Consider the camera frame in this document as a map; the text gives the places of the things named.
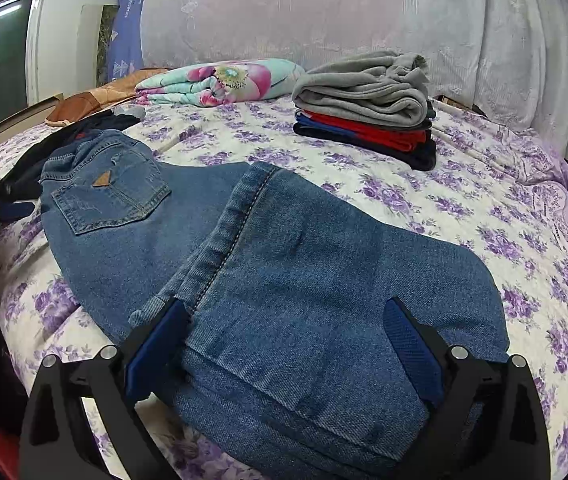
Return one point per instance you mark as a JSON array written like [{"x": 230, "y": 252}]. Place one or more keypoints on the red sleeve forearm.
[{"x": 9, "y": 456}]

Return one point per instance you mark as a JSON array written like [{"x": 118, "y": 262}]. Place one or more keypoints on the blue denim jeans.
[{"x": 286, "y": 364}]

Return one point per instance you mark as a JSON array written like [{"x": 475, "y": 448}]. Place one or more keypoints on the brown pillow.
[{"x": 89, "y": 102}]

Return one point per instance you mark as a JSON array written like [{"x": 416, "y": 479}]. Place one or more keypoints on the floral folded blanket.
[{"x": 220, "y": 83}]

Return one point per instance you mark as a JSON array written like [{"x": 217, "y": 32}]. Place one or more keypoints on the dark window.
[{"x": 19, "y": 25}]

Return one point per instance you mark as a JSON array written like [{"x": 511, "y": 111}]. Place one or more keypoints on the blue patterned cushion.
[{"x": 124, "y": 54}]

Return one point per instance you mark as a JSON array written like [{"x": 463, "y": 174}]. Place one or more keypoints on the red and navy folded pants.
[{"x": 414, "y": 145}]

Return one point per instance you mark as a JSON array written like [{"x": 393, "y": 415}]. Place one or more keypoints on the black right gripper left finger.
[{"x": 56, "y": 440}]

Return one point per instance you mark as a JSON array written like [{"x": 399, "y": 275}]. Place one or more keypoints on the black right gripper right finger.
[{"x": 485, "y": 418}]

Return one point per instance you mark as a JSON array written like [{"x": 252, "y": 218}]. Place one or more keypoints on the white lace headboard cover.
[{"x": 508, "y": 58}]

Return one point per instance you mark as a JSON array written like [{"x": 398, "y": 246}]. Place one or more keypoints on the grey folded pants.
[{"x": 380, "y": 88}]

